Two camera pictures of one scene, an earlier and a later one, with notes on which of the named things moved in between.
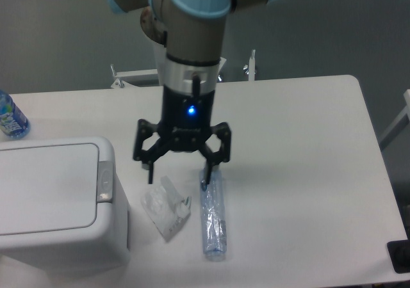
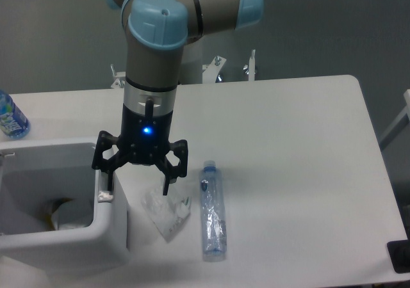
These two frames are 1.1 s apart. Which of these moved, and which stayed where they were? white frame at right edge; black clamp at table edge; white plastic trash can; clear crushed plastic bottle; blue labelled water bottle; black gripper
Moved: black gripper; white plastic trash can
Stayed: blue labelled water bottle; black clamp at table edge; clear crushed plastic bottle; white frame at right edge
